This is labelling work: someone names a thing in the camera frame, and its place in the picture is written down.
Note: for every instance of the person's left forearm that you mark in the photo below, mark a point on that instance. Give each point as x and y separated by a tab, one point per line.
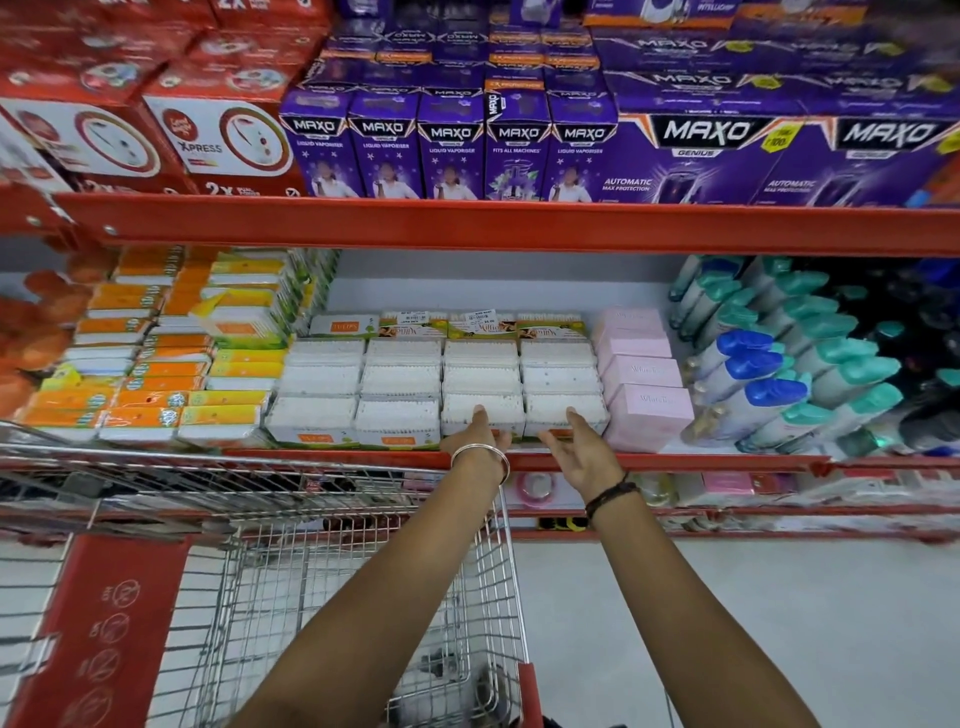
390	600

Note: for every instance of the red metal shelf beam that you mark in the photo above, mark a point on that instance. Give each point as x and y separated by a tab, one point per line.
525	225

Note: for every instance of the row of teal-capped bottles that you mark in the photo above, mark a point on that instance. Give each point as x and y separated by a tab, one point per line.
825	352

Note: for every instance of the white orange-label box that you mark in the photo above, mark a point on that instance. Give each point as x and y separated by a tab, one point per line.
343	325

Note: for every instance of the pink packet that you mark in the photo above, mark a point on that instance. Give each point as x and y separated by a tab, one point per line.
726	484

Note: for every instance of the person's left thumb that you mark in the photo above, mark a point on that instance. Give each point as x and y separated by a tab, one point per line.
503	439

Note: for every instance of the stack of orange-white packets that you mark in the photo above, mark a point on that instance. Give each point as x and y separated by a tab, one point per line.
187	360

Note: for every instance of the person's right thumb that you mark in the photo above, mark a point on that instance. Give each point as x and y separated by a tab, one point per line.
553	446

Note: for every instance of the round white pink pack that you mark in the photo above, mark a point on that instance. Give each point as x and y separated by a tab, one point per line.
532	492

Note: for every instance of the red shelf edge rail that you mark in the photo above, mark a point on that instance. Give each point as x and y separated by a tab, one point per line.
712	462

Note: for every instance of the stack of large purple boxes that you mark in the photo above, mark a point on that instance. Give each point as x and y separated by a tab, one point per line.
780	112

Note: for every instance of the person's right forearm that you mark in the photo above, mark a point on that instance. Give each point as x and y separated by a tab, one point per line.
675	615

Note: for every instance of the blue-capped spray bottle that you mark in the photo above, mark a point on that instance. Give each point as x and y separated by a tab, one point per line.
750	366
765	397
739	343

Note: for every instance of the person's right hand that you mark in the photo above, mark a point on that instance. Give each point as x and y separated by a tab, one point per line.
589	459

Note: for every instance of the stack of clear swab boxes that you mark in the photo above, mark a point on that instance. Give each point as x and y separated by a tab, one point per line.
390	390

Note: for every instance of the silver bangle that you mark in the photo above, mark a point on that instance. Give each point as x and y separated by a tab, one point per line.
480	450

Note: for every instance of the green-label swab box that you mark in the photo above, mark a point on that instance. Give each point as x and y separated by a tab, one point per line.
412	325
482	324
551	326

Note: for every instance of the stack of small purple boxes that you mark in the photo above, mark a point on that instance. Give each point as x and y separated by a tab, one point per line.
450	135

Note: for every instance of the row of dark bottles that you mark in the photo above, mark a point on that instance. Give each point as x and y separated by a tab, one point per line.
915	360

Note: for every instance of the pink box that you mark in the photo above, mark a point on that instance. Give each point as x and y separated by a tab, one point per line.
643	373
649	417
636	346
631	321

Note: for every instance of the person's left hand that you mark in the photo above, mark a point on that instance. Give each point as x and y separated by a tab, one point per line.
474	436

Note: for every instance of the pile of orange packets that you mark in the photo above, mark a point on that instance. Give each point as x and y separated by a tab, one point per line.
37	330

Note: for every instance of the red cart sign panel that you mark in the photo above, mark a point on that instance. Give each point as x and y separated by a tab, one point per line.
105	630

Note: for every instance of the stack of red-white boxes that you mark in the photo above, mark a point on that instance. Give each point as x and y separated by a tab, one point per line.
150	90

